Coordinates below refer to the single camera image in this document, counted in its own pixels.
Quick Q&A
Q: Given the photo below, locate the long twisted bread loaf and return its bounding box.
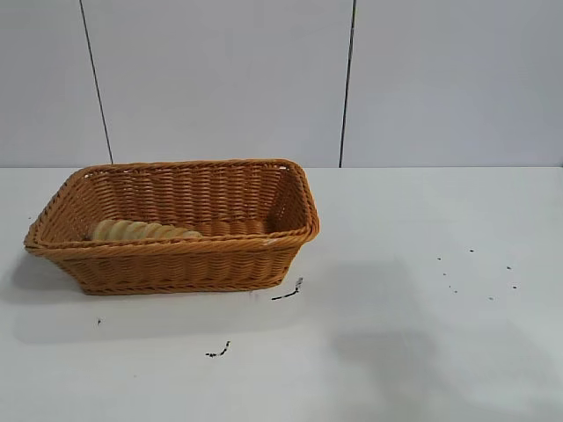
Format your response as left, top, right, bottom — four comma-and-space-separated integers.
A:
90, 219, 204, 242

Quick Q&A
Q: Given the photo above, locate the brown woven wicker basket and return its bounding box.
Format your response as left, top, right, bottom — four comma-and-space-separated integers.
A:
24, 158, 321, 296

